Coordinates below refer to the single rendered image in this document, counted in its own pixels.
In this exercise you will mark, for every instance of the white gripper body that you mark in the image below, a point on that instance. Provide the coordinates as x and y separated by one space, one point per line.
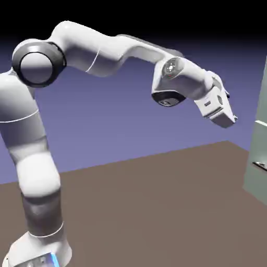
226 119

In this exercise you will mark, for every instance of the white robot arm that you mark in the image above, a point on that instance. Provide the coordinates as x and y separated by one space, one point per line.
87 54

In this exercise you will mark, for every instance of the pale green drawer front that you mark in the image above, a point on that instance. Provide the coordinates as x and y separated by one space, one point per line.
257 146
263 100

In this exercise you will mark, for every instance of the pale green cabinet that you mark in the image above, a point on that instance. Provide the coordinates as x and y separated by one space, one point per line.
255 179

